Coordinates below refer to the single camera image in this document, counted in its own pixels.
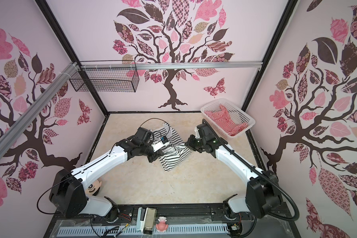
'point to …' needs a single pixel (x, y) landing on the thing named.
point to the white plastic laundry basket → (237, 114)
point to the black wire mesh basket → (107, 76)
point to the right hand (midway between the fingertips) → (184, 141)
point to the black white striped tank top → (174, 152)
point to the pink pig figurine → (162, 226)
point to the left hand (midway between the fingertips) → (161, 154)
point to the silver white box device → (146, 219)
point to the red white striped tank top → (222, 118)
